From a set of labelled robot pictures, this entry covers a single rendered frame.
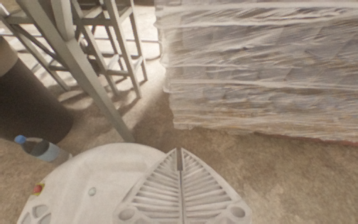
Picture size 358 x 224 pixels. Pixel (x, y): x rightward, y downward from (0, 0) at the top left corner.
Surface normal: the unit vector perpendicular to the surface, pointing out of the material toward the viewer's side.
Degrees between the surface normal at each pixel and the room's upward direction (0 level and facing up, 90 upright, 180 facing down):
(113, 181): 1
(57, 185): 0
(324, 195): 0
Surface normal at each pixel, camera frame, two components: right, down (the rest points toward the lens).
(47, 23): -0.11, 0.81
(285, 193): 0.02, -0.58
